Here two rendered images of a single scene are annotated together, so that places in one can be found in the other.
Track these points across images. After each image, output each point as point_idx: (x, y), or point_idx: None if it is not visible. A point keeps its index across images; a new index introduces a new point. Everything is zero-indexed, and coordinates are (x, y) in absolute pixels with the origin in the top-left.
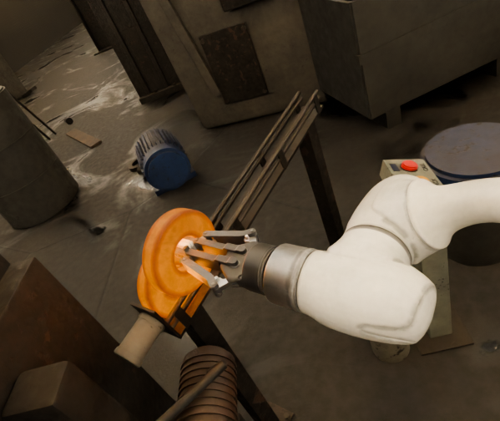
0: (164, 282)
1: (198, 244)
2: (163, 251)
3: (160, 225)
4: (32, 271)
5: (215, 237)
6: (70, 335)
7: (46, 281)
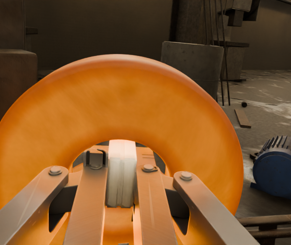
0: (2, 185)
1: (136, 180)
2: (51, 112)
3: (107, 57)
4: (13, 61)
5: (193, 212)
6: None
7: (20, 88)
